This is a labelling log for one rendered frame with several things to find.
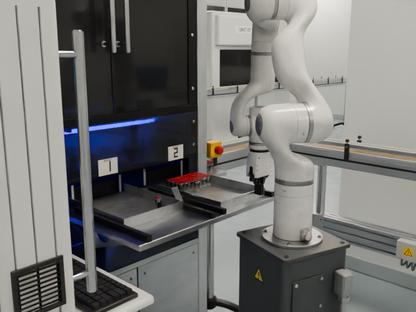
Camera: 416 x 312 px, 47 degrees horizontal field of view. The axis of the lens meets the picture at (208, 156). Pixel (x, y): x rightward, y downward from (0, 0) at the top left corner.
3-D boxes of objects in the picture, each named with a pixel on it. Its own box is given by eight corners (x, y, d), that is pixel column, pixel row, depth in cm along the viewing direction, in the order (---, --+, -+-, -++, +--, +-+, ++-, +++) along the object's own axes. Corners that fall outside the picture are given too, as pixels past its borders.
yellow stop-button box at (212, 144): (200, 156, 222) (199, 141, 221) (210, 153, 227) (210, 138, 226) (212, 158, 217) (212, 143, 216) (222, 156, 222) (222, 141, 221)
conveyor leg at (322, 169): (304, 290, 279) (311, 161, 263) (312, 285, 286) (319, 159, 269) (318, 296, 273) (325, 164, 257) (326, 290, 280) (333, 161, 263)
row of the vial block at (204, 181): (177, 193, 191) (176, 182, 190) (207, 184, 204) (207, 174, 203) (181, 194, 190) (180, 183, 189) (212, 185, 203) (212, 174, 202)
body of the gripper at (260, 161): (260, 143, 185) (259, 171, 188) (243, 147, 178) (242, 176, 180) (276, 146, 180) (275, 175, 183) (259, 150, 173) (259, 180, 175)
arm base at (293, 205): (335, 241, 149) (339, 184, 145) (286, 254, 139) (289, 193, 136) (296, 223, 165) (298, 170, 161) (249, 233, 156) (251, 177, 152)
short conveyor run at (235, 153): (192, 181, 225) (192, 147, 222) (170, 174, 236) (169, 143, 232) (278, 157, 274) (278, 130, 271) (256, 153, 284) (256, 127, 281)
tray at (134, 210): (67, 206, 176) (66, 197, 175) (124, 191, 195) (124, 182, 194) (124, 229, 154) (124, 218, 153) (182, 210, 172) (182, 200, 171)
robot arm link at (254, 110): (250, 143, 174) (274, 142, 176) (251, 107, 171) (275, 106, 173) (243, 139, 182) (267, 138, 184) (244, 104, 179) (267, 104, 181)
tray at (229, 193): (157, 192, 193) (157, 184, 192) (202, 180, 212) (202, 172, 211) (220, 211, 170) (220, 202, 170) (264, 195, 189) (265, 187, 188)
